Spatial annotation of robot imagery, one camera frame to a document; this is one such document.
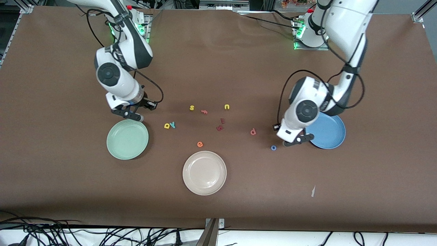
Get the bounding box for green plate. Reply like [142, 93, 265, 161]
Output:
[107, 119, 150, 160]

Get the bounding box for blue plate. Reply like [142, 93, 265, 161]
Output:
[306, 112, 346, 150]

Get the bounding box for beige plate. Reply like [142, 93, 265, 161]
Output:
[182, 151, 227, 196]

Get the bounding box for grey background box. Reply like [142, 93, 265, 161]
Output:
[199, 0, 250, 11]

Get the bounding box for orange background flowers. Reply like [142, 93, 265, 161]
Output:
[282, 0, 316, 8]

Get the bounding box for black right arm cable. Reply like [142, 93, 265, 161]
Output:
[86, 9, 164, 104]

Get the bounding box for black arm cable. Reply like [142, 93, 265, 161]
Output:
[86, 9, 164, 104]
[278, 34, 365, 125]

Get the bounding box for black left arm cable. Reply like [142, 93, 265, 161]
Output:
[278, 34, 365, 125]

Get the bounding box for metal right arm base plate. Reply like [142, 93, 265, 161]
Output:
[109, 10, 151, 44]

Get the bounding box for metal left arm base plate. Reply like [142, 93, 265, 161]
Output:
[293, 17, 330, 51]

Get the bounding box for black cable on table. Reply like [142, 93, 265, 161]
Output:
[239, 10, 298, 30]

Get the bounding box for grey metal table bracket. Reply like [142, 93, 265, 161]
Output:
[196, 218, 225, 246]

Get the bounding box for aluminium frame profile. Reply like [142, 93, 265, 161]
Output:
[411, 0, 437, 23]
[0, 5, 34, 69]

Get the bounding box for tangled black floor cables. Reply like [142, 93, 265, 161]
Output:
[0, 211, 205, 246]

